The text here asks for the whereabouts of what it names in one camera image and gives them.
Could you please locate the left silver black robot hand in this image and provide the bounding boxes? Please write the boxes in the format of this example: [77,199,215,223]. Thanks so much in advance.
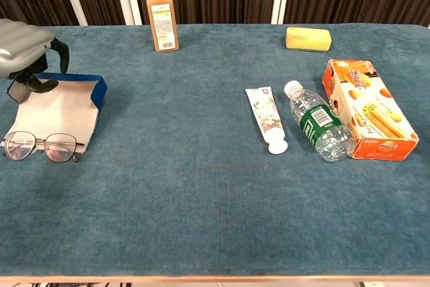
[0,18,71,94]

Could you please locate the blue box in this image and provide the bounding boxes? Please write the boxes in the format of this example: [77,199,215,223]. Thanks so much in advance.
[0,72,108,155]

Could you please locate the thin-framed eyeglasses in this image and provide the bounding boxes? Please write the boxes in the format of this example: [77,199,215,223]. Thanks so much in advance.
[1,130,85,163]

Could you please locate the brown juice bottle white cap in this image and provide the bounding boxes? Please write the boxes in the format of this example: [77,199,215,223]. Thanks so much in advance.
[145,0,180,53]

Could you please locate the teal blue table cloth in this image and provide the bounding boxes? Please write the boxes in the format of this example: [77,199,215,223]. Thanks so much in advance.
[0,24,430,278]

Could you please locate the white floral toothpaste tube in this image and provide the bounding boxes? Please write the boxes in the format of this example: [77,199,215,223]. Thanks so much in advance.
[245,86,289,155]

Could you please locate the yellow sponge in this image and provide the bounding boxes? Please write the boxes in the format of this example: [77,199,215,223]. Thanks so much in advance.
[285,26,333,53]

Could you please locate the clear water bottle green label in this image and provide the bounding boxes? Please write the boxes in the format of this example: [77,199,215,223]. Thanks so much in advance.
[284,80,357,163]

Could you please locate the orange biscuit box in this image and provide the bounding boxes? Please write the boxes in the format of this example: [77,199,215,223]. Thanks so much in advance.
[322,58,420,161]

